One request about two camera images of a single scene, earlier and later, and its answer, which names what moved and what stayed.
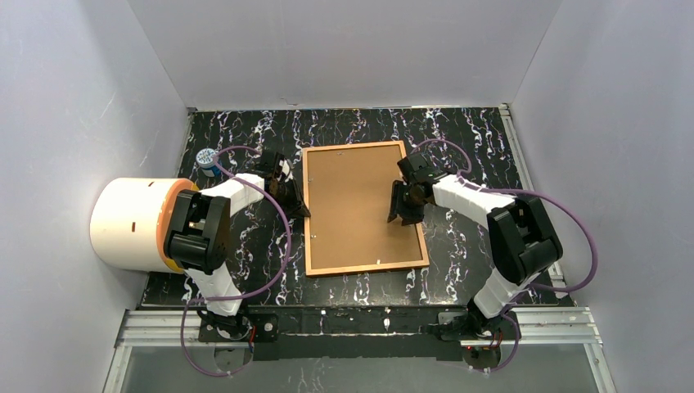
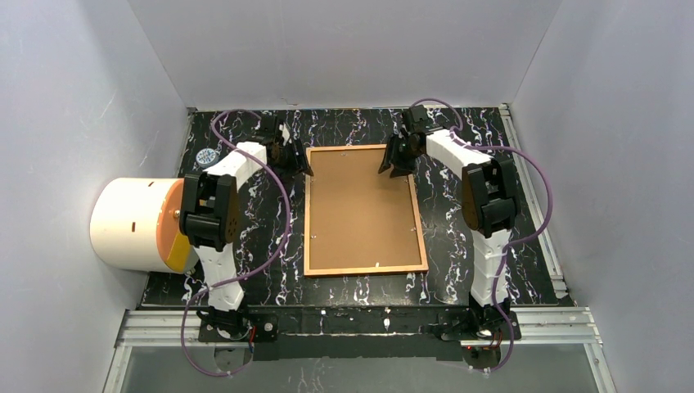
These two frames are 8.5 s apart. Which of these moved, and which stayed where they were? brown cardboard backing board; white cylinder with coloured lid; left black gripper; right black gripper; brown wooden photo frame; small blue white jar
Moved: right black gripper; left black gripper
Stayed: white cylinder with coloured lid; brown wooden photo frame; brown cardboard backing board; small blue white jar
